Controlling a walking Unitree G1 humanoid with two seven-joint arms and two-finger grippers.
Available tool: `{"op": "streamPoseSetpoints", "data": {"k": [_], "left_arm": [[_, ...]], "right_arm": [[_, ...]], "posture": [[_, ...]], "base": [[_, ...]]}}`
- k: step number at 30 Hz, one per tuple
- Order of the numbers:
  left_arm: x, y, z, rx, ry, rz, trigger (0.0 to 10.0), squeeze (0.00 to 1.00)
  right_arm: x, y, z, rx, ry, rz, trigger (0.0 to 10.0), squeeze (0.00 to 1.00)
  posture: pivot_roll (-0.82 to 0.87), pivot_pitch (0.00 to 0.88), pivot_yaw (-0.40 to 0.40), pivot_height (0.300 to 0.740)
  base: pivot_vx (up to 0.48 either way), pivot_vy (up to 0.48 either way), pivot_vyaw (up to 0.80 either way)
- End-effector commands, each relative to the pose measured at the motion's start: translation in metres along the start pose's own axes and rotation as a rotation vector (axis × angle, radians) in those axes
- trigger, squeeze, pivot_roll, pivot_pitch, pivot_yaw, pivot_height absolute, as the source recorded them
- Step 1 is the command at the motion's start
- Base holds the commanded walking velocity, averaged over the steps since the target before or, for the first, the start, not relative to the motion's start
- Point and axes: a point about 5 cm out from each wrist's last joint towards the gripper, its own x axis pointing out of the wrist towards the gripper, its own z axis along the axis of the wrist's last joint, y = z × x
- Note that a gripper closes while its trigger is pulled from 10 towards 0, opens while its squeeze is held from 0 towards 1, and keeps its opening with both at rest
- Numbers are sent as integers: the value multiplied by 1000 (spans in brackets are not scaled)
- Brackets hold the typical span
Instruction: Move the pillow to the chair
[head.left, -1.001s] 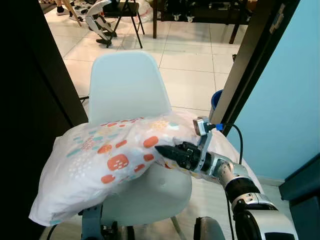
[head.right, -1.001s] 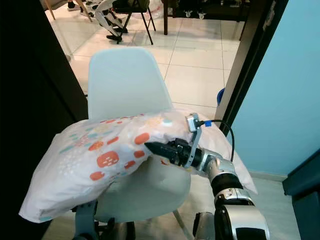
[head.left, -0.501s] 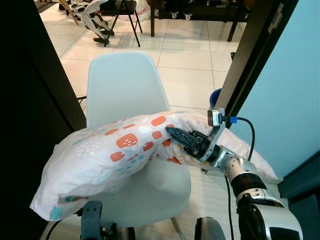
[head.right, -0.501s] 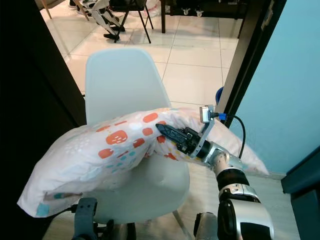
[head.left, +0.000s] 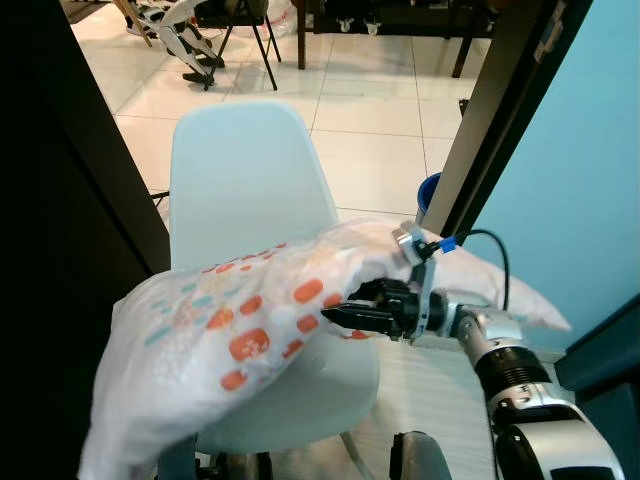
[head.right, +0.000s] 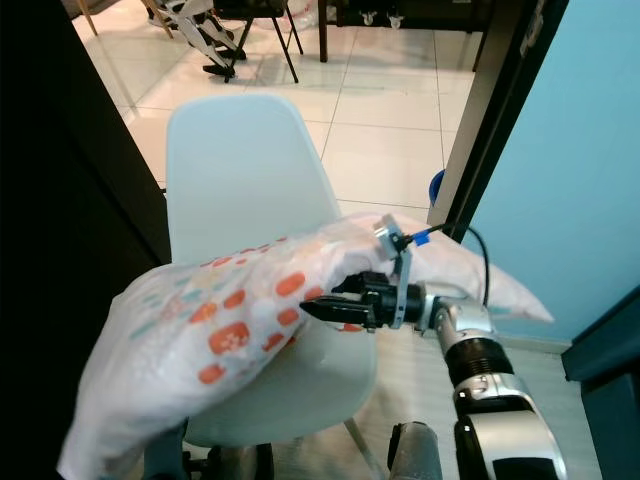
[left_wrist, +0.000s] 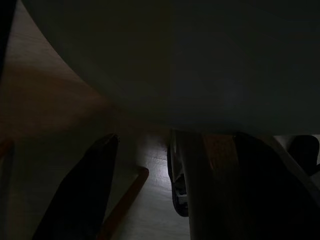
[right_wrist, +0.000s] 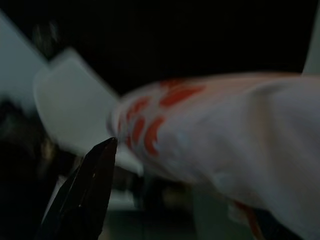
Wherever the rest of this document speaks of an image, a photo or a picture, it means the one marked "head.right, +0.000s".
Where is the pink patterned pillow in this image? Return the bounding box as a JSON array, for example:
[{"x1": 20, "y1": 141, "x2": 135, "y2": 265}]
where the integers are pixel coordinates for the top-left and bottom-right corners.
[{"x1": 57, "y1": 210, "x2": 556, "y2": 480}]

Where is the white plastic shell chair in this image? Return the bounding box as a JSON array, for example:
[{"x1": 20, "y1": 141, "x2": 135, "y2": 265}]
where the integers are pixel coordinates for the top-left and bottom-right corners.
[{"x1": 165, "y1": 93, "x2": 381, "y2": 480}]

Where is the black folding chair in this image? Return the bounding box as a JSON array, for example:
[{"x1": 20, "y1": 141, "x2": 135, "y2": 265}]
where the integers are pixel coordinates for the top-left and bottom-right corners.
[{"x1": 210, "y1": 0, "x2": 306, "y2": 86}]

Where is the blue bucket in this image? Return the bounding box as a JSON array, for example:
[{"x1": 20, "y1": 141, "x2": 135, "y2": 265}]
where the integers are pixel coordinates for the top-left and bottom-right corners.
[{"x1": 428, "y1": 168, "x2": 449, "y2": 206}]

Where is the grey right robot leg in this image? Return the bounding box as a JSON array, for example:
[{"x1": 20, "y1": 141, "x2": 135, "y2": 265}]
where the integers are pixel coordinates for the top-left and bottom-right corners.
[{"x1": 388, "y1": 420, "x2": 451, "y2": 480}]

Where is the dark wooden table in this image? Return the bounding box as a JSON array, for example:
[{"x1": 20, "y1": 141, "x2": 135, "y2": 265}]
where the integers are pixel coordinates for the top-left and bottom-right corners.
[{"x1": 315, "y1": 0, "x2": 501, "y2": 66}]

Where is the dark door leaf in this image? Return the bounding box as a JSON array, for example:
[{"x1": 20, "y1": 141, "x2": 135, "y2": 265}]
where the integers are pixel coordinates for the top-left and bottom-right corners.
[{"x1": 0, "y1": 0, "x2": 173, "y2": 480}]

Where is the white legged robot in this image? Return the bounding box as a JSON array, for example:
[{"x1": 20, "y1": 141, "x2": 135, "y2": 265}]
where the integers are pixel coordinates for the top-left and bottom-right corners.
[{"x1": 145, "y1": 0, "x2": 246, "y2": 81}]

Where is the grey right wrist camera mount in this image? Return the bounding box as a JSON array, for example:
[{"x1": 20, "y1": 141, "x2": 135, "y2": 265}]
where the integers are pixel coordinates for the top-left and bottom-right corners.
[{"x1": 372, "y1": 213, "x2": 426, "y2": 331}]

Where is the dark door frame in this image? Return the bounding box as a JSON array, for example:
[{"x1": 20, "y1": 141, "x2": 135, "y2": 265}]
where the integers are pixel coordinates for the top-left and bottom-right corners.
[{"x1": 425, "y1": 0, "x2": 571, "y2": 236}]

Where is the dark blue bed frame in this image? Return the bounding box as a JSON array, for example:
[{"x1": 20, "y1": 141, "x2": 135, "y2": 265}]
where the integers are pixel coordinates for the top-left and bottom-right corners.
[{"x1": 560, "y1": 285, "x2": 640, "y2": 480}]

